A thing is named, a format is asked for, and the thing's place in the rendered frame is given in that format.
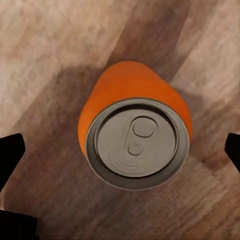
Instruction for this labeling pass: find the can of soda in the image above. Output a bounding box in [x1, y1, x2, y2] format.
[77, 61, 192, 191]

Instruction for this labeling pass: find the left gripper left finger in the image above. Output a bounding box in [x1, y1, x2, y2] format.
[0, 133, 26, 192]

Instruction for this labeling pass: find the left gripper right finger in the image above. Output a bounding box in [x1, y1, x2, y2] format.
[224, 133, 240, 172]

